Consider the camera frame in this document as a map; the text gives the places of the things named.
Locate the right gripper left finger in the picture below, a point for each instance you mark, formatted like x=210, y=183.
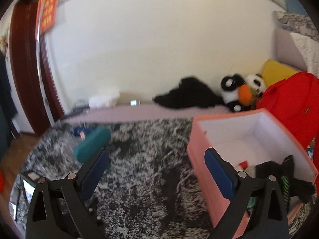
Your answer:
x=57, y=207

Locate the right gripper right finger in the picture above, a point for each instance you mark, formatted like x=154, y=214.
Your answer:
x=269, y=216

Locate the black green glove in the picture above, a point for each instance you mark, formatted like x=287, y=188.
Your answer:
x=284, y=174

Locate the white pill bottle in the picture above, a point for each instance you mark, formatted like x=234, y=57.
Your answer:
x=242, y=166

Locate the pink storage box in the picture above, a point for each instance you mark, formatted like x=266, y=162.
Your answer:
x=256, y=136

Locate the teal glasses case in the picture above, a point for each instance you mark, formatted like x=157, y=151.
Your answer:
x=96, y=139

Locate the blue toy figure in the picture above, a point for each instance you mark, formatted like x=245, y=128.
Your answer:
x=81, y=132

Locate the black white speckled blanket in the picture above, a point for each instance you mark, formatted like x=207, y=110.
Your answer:
x=151, y=189

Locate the dark hanging coat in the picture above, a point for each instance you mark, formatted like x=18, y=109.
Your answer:
x=8, y=109

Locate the red bag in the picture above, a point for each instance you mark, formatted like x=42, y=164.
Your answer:
x=294, y=102

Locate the white tissue pack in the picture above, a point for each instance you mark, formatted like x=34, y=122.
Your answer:
x=103, y=101

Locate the panda plush toy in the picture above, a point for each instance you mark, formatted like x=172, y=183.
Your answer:
x=241, y=94

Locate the dark red wooden door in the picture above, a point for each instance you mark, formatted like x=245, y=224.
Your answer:
x=22, y=47

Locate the pink bed sheet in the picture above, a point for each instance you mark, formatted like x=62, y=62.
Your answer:
x=124, y=113

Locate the black garment on bed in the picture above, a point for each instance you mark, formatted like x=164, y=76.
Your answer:
x=191, y=92

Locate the yellow pillow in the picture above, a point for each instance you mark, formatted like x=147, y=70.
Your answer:
x=274, y=72

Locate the red poster with characters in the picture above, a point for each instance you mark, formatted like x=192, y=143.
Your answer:
x=46, y=15

